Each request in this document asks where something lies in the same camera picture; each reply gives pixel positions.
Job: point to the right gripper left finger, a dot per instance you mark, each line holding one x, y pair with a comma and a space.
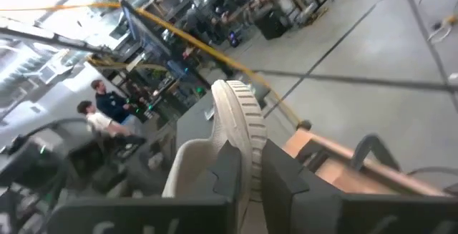
214, 180

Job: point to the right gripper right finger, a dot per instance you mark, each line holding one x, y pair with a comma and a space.
286, 184

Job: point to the grey slide sandal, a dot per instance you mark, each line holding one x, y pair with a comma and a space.
232, 119

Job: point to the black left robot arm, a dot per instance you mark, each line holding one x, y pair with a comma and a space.
32, 162

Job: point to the dark grey desk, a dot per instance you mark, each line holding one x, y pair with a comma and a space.
195, 123

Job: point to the person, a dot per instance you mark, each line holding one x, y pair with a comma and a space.
98, 121
111, 105

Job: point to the black storage box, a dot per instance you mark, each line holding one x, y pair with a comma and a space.
272, 24

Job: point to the black computer monitor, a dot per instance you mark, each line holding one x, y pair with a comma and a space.
143, 30

